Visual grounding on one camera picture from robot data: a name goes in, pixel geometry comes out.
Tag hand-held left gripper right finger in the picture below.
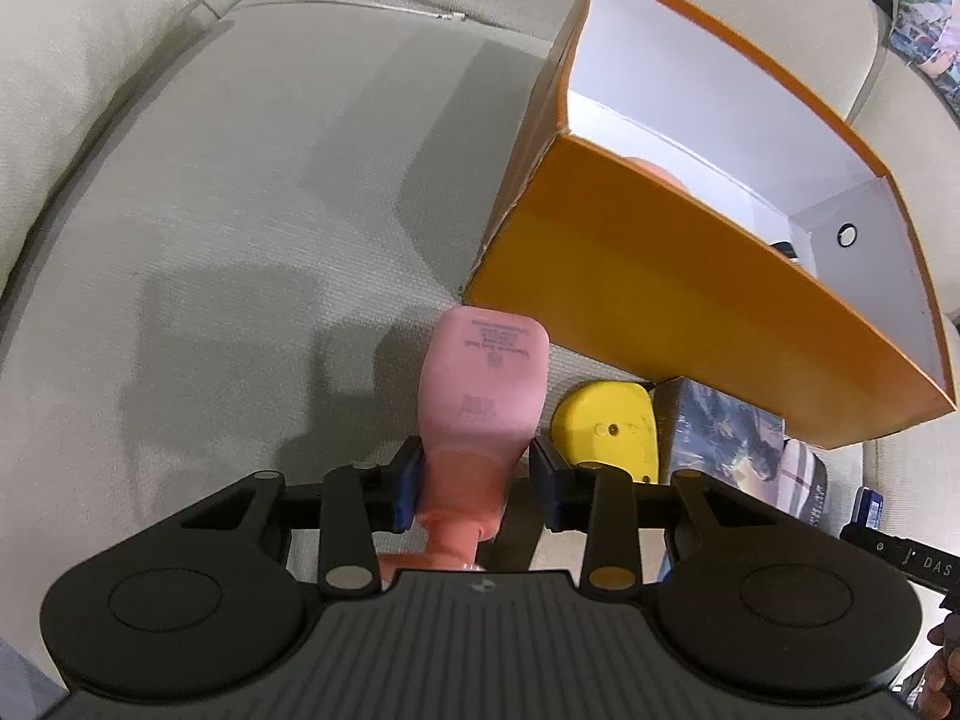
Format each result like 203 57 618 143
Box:
529 439 790 592

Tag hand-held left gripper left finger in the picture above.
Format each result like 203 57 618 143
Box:
169 435 427 592

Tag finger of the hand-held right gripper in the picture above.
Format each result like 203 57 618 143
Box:
855 487 887 535

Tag yellow tape measure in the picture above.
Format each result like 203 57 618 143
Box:
551 381 661 487

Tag pink plastic bottle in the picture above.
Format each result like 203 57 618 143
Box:
379 306 550 572

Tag orange cardboard box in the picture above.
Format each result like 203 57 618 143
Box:
460 0 959 451

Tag person's right hand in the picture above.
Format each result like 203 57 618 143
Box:
911 610 960 720

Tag beige fabric sofa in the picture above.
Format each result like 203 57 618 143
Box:
0 0 960 720

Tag peach plastic object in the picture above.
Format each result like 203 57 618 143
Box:
626 156 687 192

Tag blue patterned pillow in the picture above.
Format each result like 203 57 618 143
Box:
889 0 960 102

